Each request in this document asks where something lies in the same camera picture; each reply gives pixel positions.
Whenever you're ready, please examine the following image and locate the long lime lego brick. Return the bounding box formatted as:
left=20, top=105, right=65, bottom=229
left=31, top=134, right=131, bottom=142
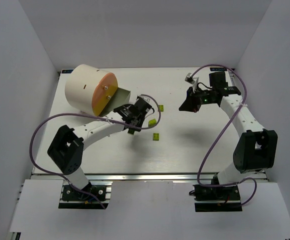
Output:
left=127, top=128, right=136, bottom=135

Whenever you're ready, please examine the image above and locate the lime curved lego brick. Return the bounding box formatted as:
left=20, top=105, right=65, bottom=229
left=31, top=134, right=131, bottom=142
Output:
left=148, top=119, right=157, bottom=127

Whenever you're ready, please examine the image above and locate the lime square lego brick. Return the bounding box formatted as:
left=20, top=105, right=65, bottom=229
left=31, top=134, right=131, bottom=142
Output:
left=152, top=132, right=160, bottom=141

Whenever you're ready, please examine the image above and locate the cream cylindrical sorting container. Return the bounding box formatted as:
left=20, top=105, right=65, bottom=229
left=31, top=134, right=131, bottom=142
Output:
left=65, top=64, right=105, bottom=116

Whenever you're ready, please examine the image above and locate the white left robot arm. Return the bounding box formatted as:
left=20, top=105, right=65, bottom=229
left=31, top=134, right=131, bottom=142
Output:
left=47, top=96, right=152, bottom=192

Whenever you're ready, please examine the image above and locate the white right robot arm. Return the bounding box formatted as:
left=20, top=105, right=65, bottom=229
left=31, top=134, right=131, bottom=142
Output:
left=179, top=71, right=278, bottom=188

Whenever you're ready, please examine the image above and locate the grey open container drawer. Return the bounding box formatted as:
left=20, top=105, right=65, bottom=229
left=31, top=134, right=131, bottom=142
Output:
left=99, top=87, right=131, bottom=117

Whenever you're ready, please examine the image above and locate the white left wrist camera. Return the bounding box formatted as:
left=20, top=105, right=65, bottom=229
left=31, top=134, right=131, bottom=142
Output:
left=138, top=94, right=151, bottom=103

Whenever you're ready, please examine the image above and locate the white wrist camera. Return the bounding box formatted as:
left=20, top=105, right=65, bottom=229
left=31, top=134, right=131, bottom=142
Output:
left=184, top=73, right=199, bottom=93
left=138, top=94, right=151, bottom=103

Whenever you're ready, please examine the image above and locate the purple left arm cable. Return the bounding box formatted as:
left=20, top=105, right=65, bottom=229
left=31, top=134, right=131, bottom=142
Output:
left=29, top=94, right=164, bottom=210

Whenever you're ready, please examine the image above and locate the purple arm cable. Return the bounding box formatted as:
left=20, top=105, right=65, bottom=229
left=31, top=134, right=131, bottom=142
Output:
left=29, top=94, right=164, bottom=210
left=191, top=64, right=258, bottom=207

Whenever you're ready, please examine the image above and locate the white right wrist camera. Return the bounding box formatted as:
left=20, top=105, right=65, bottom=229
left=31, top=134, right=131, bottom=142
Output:
left=184, top=73, right=199, bottom=93

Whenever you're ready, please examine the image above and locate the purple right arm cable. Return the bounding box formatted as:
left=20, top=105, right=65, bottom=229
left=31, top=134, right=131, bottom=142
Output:
left=191, top=64, right=258, bottom=207

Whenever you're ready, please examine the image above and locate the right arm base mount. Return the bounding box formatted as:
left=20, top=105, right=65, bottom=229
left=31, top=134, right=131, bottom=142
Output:
left=188, top=184, right=243, bottom=213

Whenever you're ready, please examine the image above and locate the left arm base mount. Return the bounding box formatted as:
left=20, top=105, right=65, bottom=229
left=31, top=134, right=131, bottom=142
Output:
left=58, top=183, right=111, bottom=210

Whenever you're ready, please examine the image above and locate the aluminium table edge rail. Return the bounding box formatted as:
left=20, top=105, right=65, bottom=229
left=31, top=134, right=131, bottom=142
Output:
left=31, top=172, right=268, bottom=183

